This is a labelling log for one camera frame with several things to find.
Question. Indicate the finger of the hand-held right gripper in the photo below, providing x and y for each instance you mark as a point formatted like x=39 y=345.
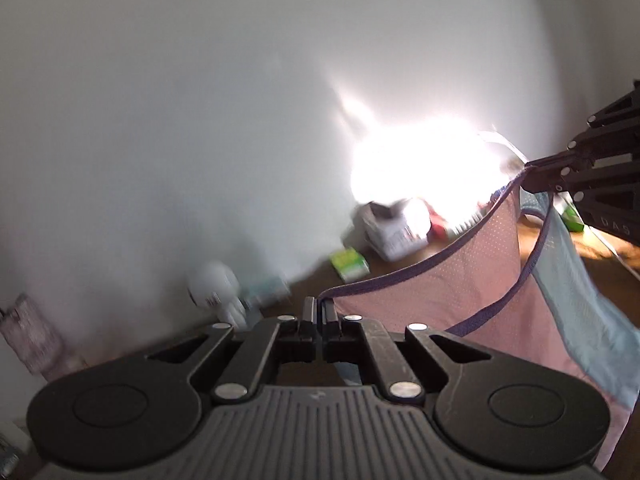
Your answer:
x=550 y=167
x=550 y=184

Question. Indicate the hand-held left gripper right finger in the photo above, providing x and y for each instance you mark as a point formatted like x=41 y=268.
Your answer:
x=330 y=327

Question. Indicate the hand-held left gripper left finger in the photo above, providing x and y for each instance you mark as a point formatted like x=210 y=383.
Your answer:
x=309 y=327

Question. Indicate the pink mesh shorts purple trim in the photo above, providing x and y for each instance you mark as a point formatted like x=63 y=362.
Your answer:
x=450 y=280

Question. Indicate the green box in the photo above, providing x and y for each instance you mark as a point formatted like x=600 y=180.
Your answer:
x=571 y=217

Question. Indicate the clear plastic case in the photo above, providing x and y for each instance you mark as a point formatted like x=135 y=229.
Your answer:
x=267 y=292

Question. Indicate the green tissue pack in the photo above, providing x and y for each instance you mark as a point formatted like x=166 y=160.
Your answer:
x=349 y=265

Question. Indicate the white robot-shaped toy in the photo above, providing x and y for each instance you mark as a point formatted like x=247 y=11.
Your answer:
x=212 y=285

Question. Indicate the white printed tin box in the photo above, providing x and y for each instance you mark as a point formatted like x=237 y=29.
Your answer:
x=397 y=237

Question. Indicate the red box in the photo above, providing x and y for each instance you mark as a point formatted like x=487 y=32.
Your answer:
x=439 y=227

